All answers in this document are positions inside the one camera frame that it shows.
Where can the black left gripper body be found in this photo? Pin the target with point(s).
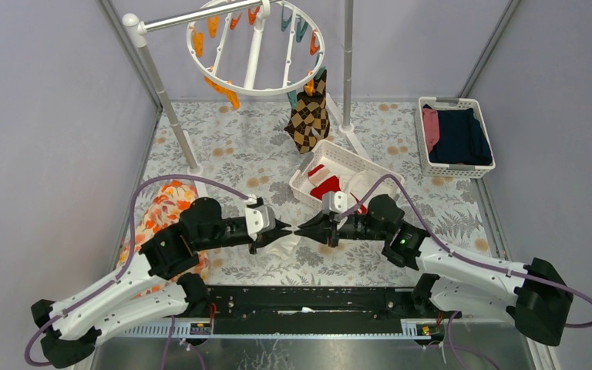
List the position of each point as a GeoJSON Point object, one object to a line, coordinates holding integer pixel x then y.
{"type": "Point", "coordinates": [269, 225]}

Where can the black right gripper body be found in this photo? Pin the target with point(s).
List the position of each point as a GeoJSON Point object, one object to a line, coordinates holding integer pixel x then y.
{"type": "Point", "coordinates": [354, 227]}

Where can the teal front clip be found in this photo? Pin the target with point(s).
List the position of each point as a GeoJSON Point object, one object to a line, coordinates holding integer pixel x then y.
{"type": "Point", "coordinates": [293, 98]}

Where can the orange clip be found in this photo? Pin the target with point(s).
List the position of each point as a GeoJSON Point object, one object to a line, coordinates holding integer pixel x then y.
{"type": "Point", "coordinates": [229, 94]}
{"type": "Point", "coordinates": [310, 88]}
{"type": "Point", "coordinates": [315, 45]}

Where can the white sock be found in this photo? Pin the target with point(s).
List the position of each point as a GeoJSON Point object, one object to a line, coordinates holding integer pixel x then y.
{"type": "Point", "coordinates": [357, 185]}
{"type": "Point", "coordinates": [283, 247]}

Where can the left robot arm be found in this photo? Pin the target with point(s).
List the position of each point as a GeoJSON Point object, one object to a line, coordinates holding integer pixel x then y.
{"type": "Point", "coordinates": [156, 283]}

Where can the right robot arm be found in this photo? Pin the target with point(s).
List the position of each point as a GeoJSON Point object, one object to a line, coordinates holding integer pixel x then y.
{"type": "Point", "coordinates": [524, 295]}

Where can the orange front left clip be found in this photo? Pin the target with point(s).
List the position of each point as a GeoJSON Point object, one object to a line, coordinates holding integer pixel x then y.
{"type": "Point", "coordinates": [229, 94]}

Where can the white round clip hanger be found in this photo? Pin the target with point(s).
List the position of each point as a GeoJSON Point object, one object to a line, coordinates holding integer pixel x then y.
{"type": "Point", "coordinates": [262, 51]}

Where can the orange right clip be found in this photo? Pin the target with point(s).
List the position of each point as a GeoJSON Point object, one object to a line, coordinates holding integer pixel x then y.
{"type": "Point", "coordinates": [315, 45]}

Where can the red snowflake sock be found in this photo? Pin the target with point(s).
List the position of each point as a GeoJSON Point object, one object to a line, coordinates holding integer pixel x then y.
{"type": "Point", "coordinates": [324, 180]}

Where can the white perforated sock basket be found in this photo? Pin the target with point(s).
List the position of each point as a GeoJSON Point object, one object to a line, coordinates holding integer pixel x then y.
{"type": "Point", "coordinates": [342, 163]}

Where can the floral orange cloth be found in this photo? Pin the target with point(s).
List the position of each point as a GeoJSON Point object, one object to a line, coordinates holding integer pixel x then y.
{"type": "Point", "coordinates": [164, 210]}

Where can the white rack right foot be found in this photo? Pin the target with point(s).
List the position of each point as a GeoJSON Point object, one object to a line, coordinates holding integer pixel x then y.
{"type": "Point", "coordinates": [341, 115]}

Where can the white basket with clothes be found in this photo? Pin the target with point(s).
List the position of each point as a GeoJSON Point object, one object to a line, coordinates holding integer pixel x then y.
{"type": "Point", "coordinates": [442, 169]}

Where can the pink garment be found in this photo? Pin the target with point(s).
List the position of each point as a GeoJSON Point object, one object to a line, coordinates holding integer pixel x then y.
{"type": "Point", "coordinates": [430, 120]}

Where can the navy garment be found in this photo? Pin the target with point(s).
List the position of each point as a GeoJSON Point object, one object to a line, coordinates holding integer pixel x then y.
{"type": "Point", "coordinates": [461, 140]}

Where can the grey horizontal rack bar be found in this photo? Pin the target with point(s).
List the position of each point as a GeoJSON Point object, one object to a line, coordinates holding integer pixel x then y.
{"type": "Point", "coordinates": [203, 13]}

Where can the grey left rack pole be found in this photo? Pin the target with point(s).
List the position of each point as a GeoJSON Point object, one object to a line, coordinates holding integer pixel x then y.
{"type": "Point", "coordinates": [137, 34]}

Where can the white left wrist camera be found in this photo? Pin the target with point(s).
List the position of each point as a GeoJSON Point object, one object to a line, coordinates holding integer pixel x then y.
{"type": "Point", "coordinates": [257, 219]}

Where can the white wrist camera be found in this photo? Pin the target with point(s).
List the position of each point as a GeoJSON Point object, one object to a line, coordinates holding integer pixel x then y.
{"type": "Point", "coordinates": [257, 219]}
{"type": "Point", "coordinates": [335, 202]}

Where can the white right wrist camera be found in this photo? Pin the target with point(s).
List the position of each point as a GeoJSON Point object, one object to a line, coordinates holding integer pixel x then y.
{"type": "Point", "coordinates": [335, 202]}

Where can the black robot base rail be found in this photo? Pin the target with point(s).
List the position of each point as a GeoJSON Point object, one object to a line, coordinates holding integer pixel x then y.
{"type": "Point", "coordinates": [315, 311]}

